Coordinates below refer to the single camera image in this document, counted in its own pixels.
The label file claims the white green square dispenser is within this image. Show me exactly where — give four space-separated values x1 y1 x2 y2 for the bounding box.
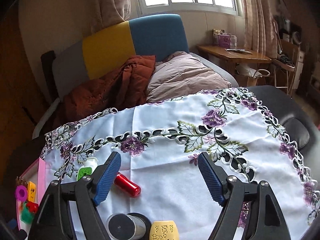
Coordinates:
76 157 99 181

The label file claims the yellow patterned oval soap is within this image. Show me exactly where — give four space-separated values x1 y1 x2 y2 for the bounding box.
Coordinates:
149 220 180 240

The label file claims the yellow perforated block toy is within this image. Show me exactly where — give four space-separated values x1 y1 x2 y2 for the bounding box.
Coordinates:
27 181 36 202

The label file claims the red plastic block toy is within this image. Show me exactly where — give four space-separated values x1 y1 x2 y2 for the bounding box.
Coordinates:
26 201 39 214

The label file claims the magenta plastic cup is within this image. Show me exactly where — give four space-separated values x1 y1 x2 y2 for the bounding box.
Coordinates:
15 185 28 202

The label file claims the green plastic bucket toy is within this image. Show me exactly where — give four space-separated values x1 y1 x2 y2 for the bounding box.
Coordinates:
21 205 35 224

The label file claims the red metallic lipstick tube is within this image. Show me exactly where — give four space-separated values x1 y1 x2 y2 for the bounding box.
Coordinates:
114 172 141 198

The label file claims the silver black cylinder container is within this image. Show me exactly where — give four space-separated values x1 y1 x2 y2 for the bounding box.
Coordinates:
105 213 151 240

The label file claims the white floral embroidered tablecloth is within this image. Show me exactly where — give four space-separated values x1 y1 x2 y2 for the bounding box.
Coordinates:
41 88 319 239

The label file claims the pink shallow cardboard box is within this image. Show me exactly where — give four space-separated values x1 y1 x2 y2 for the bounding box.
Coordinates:
15 158 46 234

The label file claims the rust brown quilted jacket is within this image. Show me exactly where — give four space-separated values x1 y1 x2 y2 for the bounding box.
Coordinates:
60 55 156 124

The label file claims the black leather chair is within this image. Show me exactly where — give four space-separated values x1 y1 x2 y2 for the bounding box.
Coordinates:
248 86 319 180

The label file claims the pale pink quilted blanket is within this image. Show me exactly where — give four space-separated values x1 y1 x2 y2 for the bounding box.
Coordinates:
146 51 232 103

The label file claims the wooden side table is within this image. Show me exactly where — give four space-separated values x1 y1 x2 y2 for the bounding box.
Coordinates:
196 44 272 87

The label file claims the grey yellow blue sofa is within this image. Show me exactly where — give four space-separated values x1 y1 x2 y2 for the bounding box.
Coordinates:
32 13 239 140

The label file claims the black rolled mat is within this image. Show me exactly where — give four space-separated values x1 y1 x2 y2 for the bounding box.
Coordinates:
41 50 59 102

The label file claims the purple box on side table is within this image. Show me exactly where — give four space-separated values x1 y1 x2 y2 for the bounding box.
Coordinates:
213 29 238 49

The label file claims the right beige curtain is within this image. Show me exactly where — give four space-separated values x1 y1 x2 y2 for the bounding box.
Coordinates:
243 0 277 58

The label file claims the beige patterned curtain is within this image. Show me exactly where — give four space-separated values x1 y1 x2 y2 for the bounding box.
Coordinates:
90 0 131 33

